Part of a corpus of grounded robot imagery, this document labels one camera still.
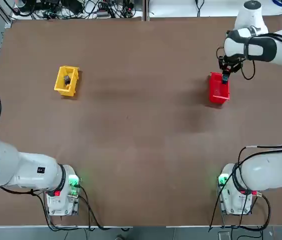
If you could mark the yellow plastic storage box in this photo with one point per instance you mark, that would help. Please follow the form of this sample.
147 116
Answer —
61 86

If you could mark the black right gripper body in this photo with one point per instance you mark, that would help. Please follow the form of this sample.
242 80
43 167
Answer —
229 63

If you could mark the red plastic storage box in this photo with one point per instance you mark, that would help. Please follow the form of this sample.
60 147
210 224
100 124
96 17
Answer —
218 90

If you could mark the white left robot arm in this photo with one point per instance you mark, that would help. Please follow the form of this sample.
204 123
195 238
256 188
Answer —
31 170

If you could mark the black power adapter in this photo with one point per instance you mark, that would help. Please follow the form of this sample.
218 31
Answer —
74 6

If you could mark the grey power strip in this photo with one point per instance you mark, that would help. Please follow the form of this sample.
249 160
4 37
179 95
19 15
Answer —
103 13

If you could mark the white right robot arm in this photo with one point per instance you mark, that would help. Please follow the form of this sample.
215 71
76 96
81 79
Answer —
261 172

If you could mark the floor socket plate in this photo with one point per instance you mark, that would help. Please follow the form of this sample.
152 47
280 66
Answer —
224 235

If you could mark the vertical frame post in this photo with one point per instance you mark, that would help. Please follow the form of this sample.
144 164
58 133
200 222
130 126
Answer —
146 10

